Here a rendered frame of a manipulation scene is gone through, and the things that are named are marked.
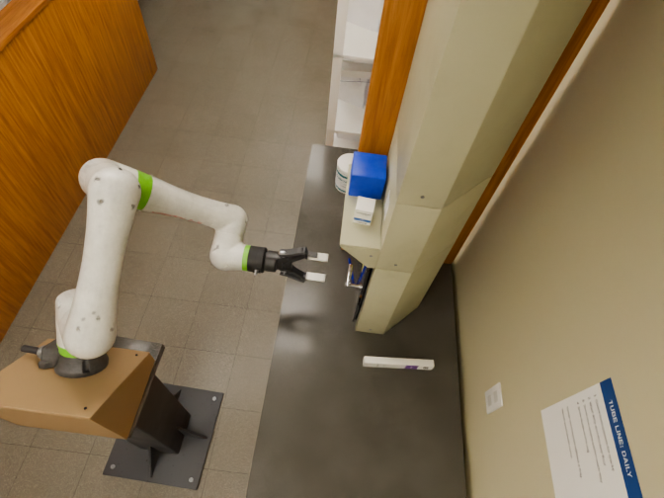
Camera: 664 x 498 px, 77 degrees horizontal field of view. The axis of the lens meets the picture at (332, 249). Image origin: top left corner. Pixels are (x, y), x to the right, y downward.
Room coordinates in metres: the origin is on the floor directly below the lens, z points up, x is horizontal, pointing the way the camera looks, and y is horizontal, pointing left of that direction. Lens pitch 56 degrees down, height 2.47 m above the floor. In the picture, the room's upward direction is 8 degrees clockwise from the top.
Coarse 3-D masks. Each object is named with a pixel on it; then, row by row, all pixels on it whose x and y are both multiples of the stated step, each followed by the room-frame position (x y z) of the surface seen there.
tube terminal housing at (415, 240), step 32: (384, 192) 0.86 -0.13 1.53; (480, 192) 0.79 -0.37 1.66; (384, 224) 0.71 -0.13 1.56; (416, 224) 0.66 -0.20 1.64; (448, 224) 0.72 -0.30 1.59; (384, 256) 0.66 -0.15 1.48; (416, 256) 0.66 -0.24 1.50; (384, 288) 0.66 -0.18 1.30; (416, 288) 0.73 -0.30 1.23; (384, 320) 0.66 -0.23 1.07
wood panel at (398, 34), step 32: (384, 0) 1.03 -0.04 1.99; (416, 0) 1.03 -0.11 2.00; (608, 0) 1.04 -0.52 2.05; (384, 32) 1.03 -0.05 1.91; (416, 32) 1.03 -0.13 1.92; (576, 32) 1.04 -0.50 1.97; (384, 64) 1.03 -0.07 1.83; (384, 96) 1.03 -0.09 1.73; (544, 96) 1.04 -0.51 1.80; (384, 128) 1.03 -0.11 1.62; (512, 160) 1.04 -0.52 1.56; (448, 256) 1.04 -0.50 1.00
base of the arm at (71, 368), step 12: (24, 348) 0.37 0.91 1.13; (36, 348) 0.37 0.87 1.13; (48, 348) 0.37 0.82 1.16; (48, 360) 0.34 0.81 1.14; (60, 360) 0.34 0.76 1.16; (72, 360) 0.34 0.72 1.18; (84, 360) 0.35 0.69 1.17; (96, 360) 0.36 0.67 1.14; (108, 360) 0.38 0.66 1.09; (60, 372) 0.31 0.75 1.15; (72, 372) 0.31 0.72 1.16; (84, 372) 0.32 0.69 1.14; (96, 372) 0.33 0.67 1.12
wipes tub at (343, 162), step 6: (342, 156) 1.45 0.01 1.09; (348, 156) 1.45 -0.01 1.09; (342, 162) 1.41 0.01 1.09; (348, 162) 1.41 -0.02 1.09; (342, 168) 1.37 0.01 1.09; (348, 168) 1.38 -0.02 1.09; (336, 174) 1.40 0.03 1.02; (342, 174) 1.36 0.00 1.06; (336, 180) 1.39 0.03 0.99; (342, 180) 1.36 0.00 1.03; (336, 186) 1.38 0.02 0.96; (342, 186) 1.36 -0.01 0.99; (342, 192) 1.36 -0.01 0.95
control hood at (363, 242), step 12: (348, 180) 0.91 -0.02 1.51; (348, 204) 0.81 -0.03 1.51; (348, 216) 0.76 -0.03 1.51; (348, 228) 0.72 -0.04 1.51; (360, 228) 0.73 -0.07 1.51; (372, 228) 0.73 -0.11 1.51; (348, 240) 0.68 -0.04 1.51; (360, 240) 0.69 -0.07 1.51; (372, 240) 0.69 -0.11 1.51; (348, 252) 0.66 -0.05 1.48; (360, 252) 0.66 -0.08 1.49; (372, 252) 0.66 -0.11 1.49; (372, 264) 0.66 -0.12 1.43
